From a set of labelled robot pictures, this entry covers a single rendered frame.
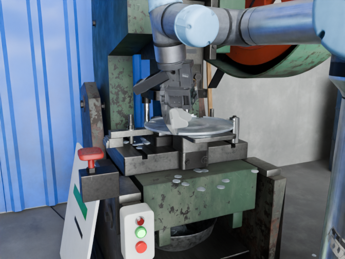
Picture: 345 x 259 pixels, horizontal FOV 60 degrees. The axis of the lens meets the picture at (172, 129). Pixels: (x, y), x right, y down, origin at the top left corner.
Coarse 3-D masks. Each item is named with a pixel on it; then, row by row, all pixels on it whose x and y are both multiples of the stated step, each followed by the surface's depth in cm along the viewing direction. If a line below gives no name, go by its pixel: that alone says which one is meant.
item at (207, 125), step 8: (152, 120) 104; (160, 120) 105; (192, 120) 102; (200, 120) 105; (208, 120) 105; (216, 120) 105; (224, 120) 104; (152, 128) 91; (160, 128) 91; (184, 128) 91; (192, 128) 91; (200, 128) 91; (208, 128) 91; (216, 128) 91; (224, 128) 91; (232, 128) 91
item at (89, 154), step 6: (78, 150) 77; (84, 150) 76; (90, 150) 76; (96, 150) 76; (84, 156) 72; (90, 156) 73; (96, 156) 73; (102, 156) 74; (90, 162) 76; (90, 168) 76
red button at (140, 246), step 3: (138, 243) 72; (141, 243) 72; (144, 243) 72; (135, 246) 73; (138, 246) 72; (141, 246) 72; (144, 246) 72; (138, 249) 72; (141, 249) 72; (144, 249) 73; (138, 252) 72; (141, 252) 72
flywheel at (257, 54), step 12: (252, 0) 119; (264, 0) 112; (288, 0) 102; (240, 48) 123; (252, 48) 117; (264, 48) 109; (276, 48) 104; (288, 48) 99; (240, 60) 123; (252, 60) 116; (264, 60) 110; (276, 60) 108
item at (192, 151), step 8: (176, 136) 95; (184, 136) 85; (192, 136) 83; (200, 136) 83; (208, 136) 83; (216, 136) 83; (224, 136) 83; (232, 136) 84; (176, 144) 96; (184, 144) 92; (192, 144) 93; (200, 144) 94; (208, 144) 96; (184, 152) 93; (192, 152) 94; (200, 152) 95; (184, 160) 93; (192, 160) 94; (200, 160) 96; (184, 168) 94; (192, 168) 95
